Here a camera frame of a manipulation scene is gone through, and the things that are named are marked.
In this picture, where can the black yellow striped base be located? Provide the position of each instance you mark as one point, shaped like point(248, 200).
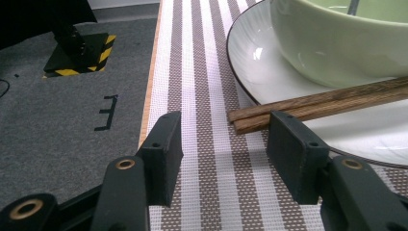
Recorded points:
point(70, 54)

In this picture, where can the metal spoon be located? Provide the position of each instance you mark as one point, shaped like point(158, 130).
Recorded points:
point(353, 6)

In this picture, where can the striped woven placemat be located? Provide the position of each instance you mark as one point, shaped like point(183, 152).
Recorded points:
point(208, 96)

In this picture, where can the pale green bowl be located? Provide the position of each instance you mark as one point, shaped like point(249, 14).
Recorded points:
point(336, 48)

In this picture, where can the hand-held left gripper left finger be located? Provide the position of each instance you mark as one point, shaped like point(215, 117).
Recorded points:
point(163, 160)

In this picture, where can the white plate with dark rim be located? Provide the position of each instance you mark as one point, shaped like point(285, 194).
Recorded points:
point(256, 64)

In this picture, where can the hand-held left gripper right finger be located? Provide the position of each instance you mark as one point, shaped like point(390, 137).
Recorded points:
point(295, 154)

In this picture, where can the brown wooden chopstick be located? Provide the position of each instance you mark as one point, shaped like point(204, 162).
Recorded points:
point(253, 125)
point(320, 97)

